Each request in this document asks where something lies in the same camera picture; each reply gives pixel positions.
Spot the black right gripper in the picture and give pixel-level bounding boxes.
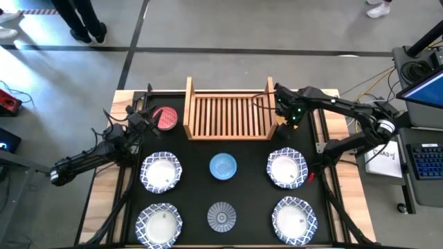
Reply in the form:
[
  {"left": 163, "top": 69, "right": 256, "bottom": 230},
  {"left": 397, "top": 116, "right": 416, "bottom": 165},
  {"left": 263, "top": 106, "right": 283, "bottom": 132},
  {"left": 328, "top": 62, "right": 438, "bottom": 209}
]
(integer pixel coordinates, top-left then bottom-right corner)
[{"left": 275, "top": 82, "right": 308, "bottom": 140}]

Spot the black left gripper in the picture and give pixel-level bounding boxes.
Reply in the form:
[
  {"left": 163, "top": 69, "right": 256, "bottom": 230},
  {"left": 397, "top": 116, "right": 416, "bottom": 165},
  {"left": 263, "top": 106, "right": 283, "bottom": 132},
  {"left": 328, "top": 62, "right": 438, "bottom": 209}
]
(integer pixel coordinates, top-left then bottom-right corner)
[{"left": 125, "top": 104, "right": 163, "bottom": 140}]

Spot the yellow bowl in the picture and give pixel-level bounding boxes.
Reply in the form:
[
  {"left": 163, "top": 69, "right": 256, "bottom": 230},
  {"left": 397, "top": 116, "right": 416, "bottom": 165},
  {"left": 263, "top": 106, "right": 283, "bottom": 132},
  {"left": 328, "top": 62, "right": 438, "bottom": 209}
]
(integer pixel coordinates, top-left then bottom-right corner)
[{"left": 276, "top": 116, "right": 299, "bottom": 131}]

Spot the red patterned bowl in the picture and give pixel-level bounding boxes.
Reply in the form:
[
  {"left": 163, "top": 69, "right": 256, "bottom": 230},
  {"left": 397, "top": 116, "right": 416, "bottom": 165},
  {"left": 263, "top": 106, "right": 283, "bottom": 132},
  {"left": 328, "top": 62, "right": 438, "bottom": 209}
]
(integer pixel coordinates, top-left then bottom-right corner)
[{"left": 152, "top": 106, "right": 179, "bottom": 131}]

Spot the large blue white bowl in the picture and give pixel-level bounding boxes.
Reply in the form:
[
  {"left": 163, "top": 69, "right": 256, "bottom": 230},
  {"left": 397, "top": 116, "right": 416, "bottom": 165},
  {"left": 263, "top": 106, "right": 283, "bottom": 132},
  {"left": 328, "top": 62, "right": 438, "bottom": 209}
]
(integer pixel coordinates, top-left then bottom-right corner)
[
  {"left": 134, "top": 202, "right": 183, "bottom": 249},
  {"left": 265, "top": 147, "right": 309, "bottom": 190},
  {"left": 271, "top": 196, "right": 318, "bottom": 247},
  {"left": 139, "top": 151, "right": 183, "bottom": 194}
]

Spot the light blue patterned bowl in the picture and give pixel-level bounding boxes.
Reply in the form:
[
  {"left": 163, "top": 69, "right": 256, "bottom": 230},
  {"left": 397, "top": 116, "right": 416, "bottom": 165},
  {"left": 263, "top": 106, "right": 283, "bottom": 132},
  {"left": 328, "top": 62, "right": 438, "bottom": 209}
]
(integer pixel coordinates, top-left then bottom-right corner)
[{"left": 208, "top": 152, "right": 238, "bottom": 181}]

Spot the wooden slatted shelf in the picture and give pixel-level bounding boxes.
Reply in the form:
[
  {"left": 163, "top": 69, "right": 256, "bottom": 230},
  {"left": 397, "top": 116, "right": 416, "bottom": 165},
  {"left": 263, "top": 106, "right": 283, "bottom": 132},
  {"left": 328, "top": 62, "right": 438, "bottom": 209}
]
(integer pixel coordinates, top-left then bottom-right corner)
[{"left": 182, "top": 76, "right": 279, "bottom": 141}]

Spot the white paper sheet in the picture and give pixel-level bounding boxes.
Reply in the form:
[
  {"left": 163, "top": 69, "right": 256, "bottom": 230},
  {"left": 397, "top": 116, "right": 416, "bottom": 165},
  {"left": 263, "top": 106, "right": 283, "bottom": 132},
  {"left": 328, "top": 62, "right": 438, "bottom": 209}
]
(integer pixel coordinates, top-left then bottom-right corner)
[{"left": 363, "top": 140, "right": 404, "bottom": 179}]

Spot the person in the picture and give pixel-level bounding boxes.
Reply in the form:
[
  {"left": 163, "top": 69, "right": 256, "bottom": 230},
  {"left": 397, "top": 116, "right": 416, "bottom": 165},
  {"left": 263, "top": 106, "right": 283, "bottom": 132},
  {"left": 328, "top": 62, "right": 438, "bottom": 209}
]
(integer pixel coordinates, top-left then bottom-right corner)
[
  {"left": 365, "top": 0, "right": 394, "bottom": 19},
  {"left": 51, "top": 0, "right": 108, "bottom": 45}
]

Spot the red box device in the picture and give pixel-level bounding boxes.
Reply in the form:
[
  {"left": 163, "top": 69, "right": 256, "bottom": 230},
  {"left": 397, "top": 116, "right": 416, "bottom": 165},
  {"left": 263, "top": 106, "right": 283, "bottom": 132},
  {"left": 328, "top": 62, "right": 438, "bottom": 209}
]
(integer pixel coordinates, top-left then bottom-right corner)
[{"left": 0, "top": 88, "right": 24, "bottom": 118}]

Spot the computer monitor with blue screen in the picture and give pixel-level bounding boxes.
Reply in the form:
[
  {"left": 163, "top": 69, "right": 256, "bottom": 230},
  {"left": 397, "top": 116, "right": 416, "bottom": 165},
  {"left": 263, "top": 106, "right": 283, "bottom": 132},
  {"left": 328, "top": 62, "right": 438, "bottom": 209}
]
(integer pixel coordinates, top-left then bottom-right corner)
[{"left": 396, "top": 65, "right": 443, "bottom": 110}]

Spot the black device with blue light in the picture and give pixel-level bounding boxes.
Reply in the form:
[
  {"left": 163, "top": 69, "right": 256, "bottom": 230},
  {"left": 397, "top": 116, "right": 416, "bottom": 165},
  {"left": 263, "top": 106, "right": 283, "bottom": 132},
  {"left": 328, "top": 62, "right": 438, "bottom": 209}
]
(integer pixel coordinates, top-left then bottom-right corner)
[{"left": 0, "top": 127, "right": 22, "bottom": 154}]

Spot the black backlit keyboard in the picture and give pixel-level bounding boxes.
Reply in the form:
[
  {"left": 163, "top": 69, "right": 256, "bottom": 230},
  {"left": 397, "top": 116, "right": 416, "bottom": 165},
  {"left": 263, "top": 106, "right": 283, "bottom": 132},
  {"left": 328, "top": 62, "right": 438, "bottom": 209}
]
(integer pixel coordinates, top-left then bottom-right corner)
[{"left": 405, "top": 142, "right": 443, "bottom": 181}]

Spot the dark grey side desk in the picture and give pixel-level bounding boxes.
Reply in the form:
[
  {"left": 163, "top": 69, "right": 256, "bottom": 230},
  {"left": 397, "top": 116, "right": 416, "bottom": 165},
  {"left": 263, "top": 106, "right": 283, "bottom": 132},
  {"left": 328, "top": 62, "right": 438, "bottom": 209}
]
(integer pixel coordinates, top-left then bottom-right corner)
[{"left": 0, "top": 148, "right": 51, "bottom": 249}]

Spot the grey equipment cart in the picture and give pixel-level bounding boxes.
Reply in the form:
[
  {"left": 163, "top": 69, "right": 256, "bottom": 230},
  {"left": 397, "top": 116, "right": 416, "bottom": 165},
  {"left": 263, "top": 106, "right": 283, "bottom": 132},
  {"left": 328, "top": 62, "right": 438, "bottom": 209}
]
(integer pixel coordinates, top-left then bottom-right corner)
[{"left": 391, "top": 44, "right": 443, "bottom": 208}]

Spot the yellow floor cable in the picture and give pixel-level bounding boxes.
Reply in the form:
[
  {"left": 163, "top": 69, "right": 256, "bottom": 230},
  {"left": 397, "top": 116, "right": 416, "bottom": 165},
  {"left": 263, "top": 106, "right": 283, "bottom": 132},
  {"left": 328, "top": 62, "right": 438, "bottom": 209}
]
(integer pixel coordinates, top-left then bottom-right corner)
[{"left": 352, "top": 67, "right": 395, "bottom": 103}]

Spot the black aluminium table frame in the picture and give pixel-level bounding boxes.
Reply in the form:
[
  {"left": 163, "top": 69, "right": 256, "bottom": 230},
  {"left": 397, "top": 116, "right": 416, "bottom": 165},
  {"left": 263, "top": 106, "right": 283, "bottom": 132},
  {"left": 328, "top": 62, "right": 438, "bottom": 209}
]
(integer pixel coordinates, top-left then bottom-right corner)
[{"left": 74, "top": 82, "right": 378, "bottom": 249}]

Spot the coiled black cable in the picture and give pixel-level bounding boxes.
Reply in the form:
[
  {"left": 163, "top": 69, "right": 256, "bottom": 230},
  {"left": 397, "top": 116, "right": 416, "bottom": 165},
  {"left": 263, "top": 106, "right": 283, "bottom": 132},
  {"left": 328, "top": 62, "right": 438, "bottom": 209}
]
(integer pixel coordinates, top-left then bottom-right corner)
[{"left": 401, "top": 60, "right": 433, "bottom": 84}]

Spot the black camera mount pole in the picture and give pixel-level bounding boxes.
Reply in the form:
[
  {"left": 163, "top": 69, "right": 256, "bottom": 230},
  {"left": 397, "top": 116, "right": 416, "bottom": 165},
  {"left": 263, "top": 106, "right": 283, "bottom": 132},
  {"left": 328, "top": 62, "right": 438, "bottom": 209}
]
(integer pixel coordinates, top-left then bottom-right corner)
[{"left": 405, "top": 20, "right": 443, "bottom": 59}]

